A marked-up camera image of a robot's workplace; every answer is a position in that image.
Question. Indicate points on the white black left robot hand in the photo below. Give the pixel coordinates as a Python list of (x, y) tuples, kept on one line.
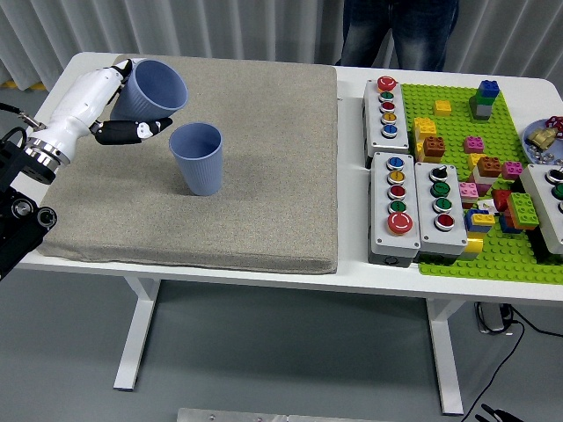
[(79, 105)]

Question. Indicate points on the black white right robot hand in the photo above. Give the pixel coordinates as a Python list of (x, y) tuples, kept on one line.
[(501, 416)]

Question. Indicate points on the blue ribbed plastic cup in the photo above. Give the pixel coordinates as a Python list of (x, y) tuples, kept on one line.
[(200, 176), (154, 88)]

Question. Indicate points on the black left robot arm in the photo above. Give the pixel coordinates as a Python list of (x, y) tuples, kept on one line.
[(17, 228)]

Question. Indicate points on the white table leg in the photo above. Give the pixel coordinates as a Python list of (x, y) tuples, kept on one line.
[(136, 334), (444, 351)]

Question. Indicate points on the grey power adapter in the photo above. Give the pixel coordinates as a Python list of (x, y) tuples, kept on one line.
[(490, 318)]

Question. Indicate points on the white curtain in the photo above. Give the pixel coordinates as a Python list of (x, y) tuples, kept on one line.
[(176, 26)]

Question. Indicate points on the yellow round brick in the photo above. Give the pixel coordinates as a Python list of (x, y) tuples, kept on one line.
[(474, 244)]

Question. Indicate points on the blue red brick stack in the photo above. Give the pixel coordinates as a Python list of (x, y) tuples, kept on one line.
[(506, 224)]

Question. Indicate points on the grey-brown fabric mat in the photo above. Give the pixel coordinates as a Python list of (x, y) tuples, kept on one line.
[(264, 176)]

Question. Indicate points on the blue brick with yellow top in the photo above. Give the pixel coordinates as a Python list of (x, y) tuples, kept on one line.
[(479, 220)]

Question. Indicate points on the green brick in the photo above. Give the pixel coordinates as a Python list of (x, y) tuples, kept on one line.
[(523, 209)]

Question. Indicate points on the grey box with black selector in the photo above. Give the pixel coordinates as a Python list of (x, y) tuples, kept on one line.
[(426, 220)]

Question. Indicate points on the grey button box on black base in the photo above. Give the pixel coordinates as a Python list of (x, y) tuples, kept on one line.
[(538, 193)]

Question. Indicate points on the white pink brick stack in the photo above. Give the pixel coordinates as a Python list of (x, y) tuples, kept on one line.
[(479, 178)]

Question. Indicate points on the grey five-button box, large red mushroom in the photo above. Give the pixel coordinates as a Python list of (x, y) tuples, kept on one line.
[(378, 206)]

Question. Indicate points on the light blue plate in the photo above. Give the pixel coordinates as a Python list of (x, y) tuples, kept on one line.
[(557, 145)]

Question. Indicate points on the brown brick on yellow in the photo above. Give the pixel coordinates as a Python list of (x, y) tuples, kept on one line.
[(433, 147)]

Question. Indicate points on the brass metal fitting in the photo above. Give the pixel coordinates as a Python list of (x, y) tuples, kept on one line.
[(541, 137)]

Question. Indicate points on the green studded baseplate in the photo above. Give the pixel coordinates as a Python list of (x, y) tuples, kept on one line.
[(453, 127)]

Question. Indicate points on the grey five-button box, small red mushroom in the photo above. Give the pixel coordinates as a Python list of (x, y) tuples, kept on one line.
[(374, 132)]

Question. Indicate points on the yellow brick stack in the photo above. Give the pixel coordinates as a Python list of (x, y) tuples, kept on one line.
[(424, 128)]

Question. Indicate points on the blue green grey brick tower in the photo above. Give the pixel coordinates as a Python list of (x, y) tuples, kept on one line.
[(484, 105)]

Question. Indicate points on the small yellow brick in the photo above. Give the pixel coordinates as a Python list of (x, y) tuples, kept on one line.
[(442, 108)]

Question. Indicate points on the person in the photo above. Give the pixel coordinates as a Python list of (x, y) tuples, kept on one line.
[(418, 35)]

